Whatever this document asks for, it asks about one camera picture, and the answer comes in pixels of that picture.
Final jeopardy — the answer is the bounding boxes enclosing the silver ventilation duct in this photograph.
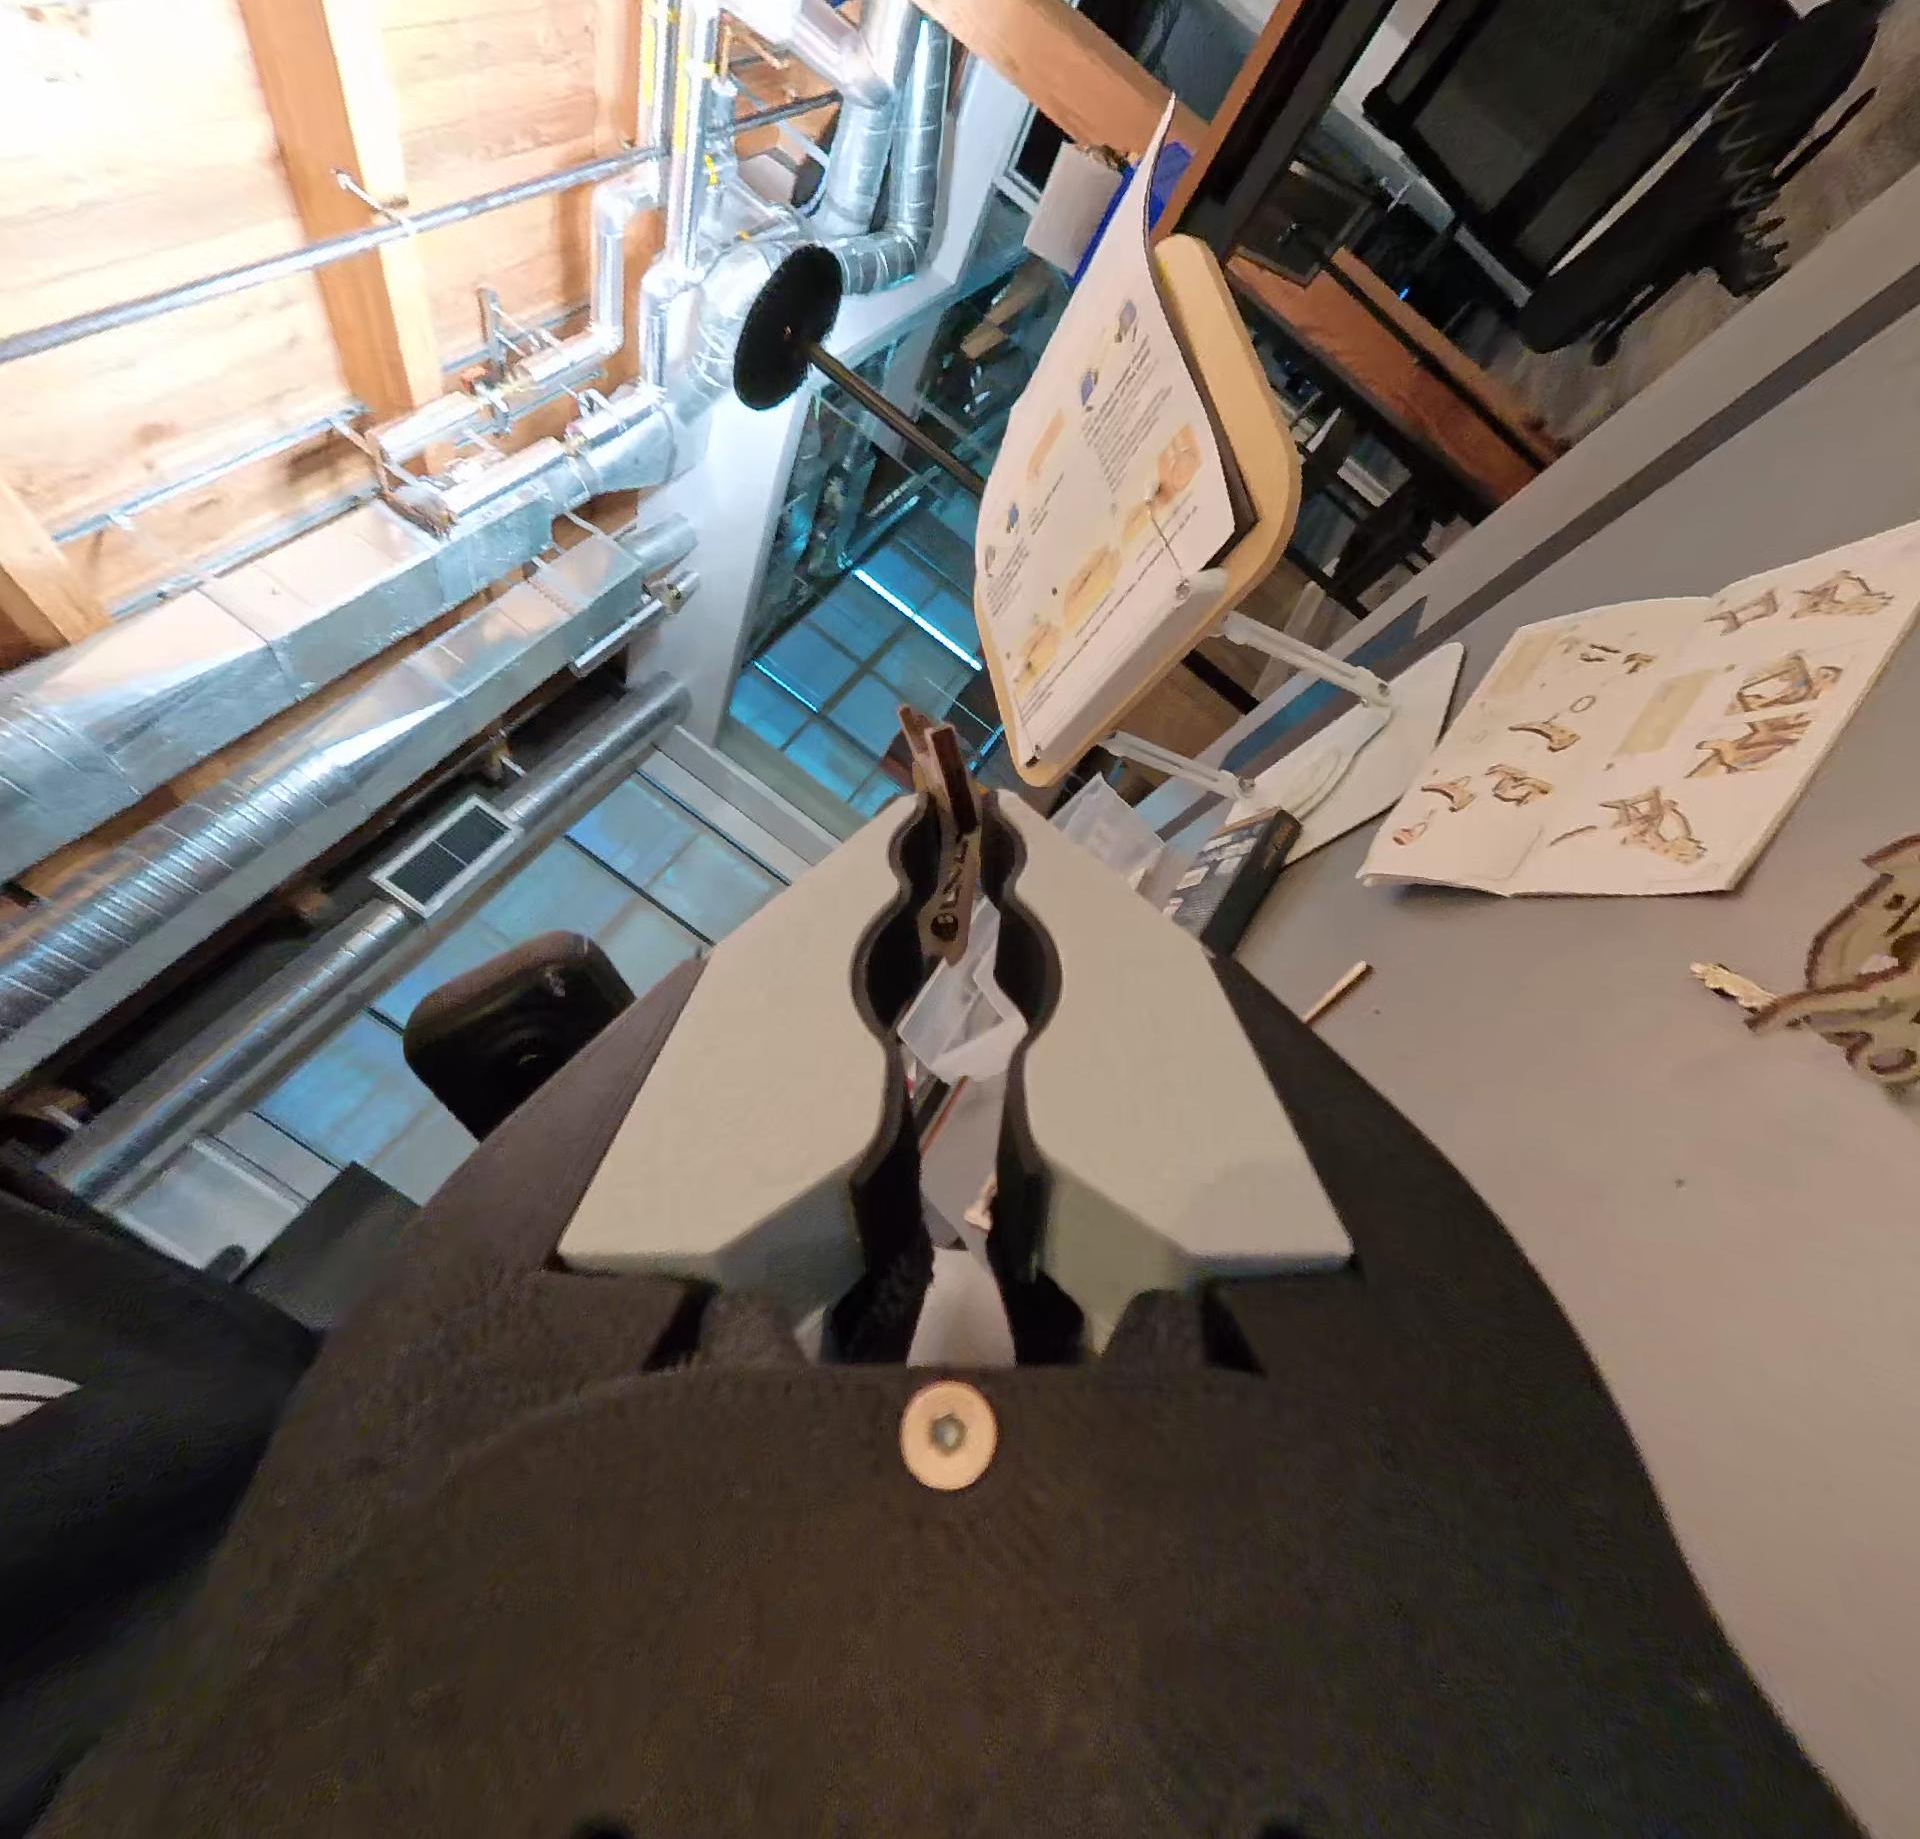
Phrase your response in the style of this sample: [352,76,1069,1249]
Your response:
[0,495,707,881]

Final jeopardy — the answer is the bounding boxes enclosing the wooden model lever assembly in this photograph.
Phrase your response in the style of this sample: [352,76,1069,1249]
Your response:
[897,706,994,977]

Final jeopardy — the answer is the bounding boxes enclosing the dark cardboard kit box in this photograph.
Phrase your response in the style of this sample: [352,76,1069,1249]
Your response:
[1174,808,1306,956]

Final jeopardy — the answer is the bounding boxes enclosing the black coiled cable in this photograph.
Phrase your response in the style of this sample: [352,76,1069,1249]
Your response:
[1651,0,1885,266]

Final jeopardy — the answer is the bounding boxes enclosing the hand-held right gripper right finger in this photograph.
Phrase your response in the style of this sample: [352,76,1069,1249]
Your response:
[982,789,1356,1362]

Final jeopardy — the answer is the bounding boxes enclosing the black fuzzy disc on rod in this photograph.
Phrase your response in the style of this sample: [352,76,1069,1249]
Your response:
[734,241,1000,498]

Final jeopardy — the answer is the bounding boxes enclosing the round silver duct pipe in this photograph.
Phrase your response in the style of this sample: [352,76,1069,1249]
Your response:
[0,675,694,1106]

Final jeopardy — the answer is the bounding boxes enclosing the white vent grille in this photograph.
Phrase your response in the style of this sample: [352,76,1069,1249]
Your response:
[373,802,520,917]

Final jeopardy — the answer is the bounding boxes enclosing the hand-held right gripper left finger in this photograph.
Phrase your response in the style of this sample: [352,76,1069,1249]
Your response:
[556,793,932,1368]

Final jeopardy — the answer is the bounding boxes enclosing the colour printed instruction manual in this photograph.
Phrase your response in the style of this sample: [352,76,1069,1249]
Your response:
[976,98,1249,761]

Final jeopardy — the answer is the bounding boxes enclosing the black office chair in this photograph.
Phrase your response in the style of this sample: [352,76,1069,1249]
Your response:
[1356,0,1885,357]

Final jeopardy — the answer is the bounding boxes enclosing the open instruction booklet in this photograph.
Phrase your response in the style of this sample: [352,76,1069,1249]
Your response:
[1356,519,1920,899]

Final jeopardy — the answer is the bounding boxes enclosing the clear plastic storage box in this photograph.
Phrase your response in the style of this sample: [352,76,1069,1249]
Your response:
[1051,779,1172,902]

